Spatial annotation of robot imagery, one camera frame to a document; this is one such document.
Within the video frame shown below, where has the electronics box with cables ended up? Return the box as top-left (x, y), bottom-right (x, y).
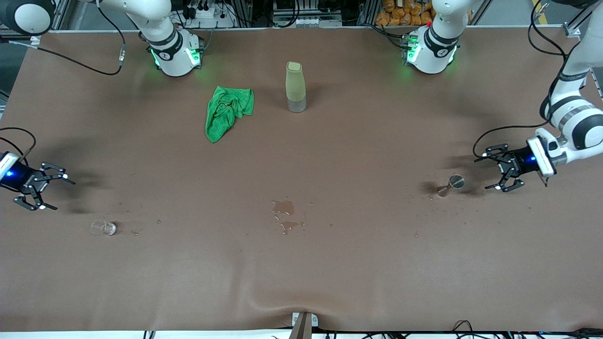
top-left (271, 0), bottom-right (343, 28)

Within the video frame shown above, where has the clear glass measuring cup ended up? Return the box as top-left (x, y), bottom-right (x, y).
top-left (90, 219), bottom-right (117, 236)

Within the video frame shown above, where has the clear glass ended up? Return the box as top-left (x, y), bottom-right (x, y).
top-left (437, 175), bottom-right (465, 196)

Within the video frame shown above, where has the black cable bundle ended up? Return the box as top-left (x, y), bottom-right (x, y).
top-left (450, 320), bottom-right (603, 339)

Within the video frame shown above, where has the pile of orange items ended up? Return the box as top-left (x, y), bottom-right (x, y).
top-left (375, 0), bottom-right (436, 26)

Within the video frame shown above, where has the brown table mat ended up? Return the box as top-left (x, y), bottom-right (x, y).
top-left (0, 26), bottom-right (603, 332)

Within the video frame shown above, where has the metal table edge bracket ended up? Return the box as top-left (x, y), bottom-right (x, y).
top-left (291, 312), bottom-right (319, 339)

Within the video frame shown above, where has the olive green bottle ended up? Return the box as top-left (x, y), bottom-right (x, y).
top-left (285, 61), bottom-right (307, 113)

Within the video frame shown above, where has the brown liquid puddle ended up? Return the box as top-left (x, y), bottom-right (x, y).
top-left (271, 198), bottom-right (312, 235)

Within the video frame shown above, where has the white power strip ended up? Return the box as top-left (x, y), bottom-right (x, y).
top-left (186, 0), bottom-right (235, 29)

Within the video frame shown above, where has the green cloth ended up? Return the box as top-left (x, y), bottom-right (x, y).
top-left (205, 86), bottom-right (255, 144)

